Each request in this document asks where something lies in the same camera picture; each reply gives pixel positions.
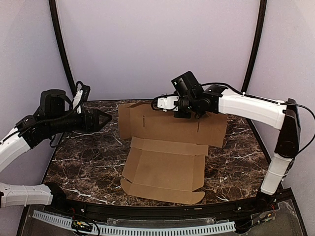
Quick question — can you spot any brown cardboard box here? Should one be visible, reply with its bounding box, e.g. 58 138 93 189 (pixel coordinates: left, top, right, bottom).
118 102 227 205

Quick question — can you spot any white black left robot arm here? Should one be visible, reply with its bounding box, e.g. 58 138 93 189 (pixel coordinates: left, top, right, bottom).
0 86 112 208

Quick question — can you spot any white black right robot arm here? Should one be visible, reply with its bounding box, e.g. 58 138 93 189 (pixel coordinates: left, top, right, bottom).
171 71 301 211

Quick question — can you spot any small green circuit board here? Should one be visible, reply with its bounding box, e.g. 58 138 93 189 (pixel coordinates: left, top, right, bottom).
71 220 93 232

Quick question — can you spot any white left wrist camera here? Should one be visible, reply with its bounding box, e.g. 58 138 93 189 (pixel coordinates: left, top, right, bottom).
72 81 91 114

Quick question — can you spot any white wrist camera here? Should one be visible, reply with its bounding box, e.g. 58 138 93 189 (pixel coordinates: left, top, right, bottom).
72 81 91 114
151 95 179 112

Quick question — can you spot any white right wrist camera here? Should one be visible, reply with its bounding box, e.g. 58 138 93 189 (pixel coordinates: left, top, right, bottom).
151 95 179 112

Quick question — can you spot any black left frame post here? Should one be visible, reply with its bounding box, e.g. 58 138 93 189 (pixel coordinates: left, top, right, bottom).
48 0 76 96

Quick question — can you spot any black frame post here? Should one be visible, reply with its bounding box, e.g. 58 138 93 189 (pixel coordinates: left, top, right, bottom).
48 0 76 96
241 0 267 92

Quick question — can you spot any black right frame post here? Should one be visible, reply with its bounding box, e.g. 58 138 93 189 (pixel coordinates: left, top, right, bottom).
241 0 267 92

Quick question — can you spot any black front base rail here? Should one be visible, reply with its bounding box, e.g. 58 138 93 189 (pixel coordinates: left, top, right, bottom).
44 189 300 226

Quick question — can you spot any grey slotted cable duct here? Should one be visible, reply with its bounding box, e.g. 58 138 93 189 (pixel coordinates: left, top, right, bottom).
32 210 235 236

